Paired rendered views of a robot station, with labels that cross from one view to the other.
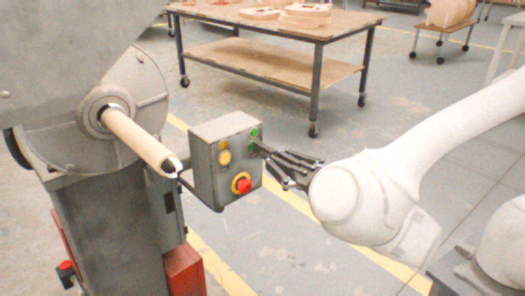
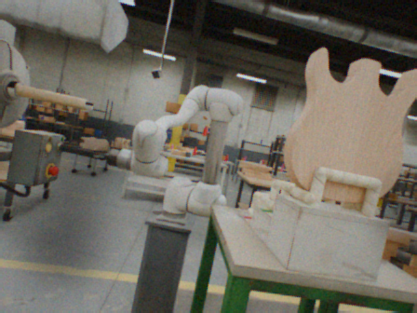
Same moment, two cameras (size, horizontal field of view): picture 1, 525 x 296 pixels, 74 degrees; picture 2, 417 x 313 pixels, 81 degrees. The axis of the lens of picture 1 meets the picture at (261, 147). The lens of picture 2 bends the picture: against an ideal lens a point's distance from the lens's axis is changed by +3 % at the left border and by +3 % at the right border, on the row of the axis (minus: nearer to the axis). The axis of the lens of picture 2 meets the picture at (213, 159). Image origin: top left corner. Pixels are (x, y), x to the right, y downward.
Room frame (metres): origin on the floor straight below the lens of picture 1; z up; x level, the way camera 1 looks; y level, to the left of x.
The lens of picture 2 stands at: (-0.37, 0.50, 1.21)
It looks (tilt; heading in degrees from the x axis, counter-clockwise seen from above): 3 degrees down; 304
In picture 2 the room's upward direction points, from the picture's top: 12 degrees clockwise
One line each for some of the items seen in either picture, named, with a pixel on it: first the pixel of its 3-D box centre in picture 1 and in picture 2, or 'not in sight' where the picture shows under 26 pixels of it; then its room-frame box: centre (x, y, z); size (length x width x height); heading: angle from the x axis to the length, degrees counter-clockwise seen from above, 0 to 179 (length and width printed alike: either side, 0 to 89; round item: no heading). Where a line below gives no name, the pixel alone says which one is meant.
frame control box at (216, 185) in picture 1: (204, 162); (13, 161); (0.78, 0.15, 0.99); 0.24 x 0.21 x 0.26; 42
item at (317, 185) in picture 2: not in sight; (316, 189); (-0.24, -0.20, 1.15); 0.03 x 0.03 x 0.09
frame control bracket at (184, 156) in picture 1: (184, 160); (2, 155); (0.74, 0.20, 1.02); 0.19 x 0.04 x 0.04; 132
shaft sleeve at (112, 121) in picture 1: (139, 140); (54, 98); (0.45, 0.18, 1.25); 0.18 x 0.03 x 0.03; 42
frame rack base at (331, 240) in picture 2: not in sight; (322, 234); (-0.27, -0.30, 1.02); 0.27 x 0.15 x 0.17; 45
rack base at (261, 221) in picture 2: not in sight; (294, 228); (-0.16, -0.41, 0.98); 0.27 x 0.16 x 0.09; 45
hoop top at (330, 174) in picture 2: not in sight; (348, 178); (-0.30, -0.26, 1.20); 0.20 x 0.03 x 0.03; 44
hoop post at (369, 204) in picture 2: not in sight; (370, 199); (-0.36, -0.32, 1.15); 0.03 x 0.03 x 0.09
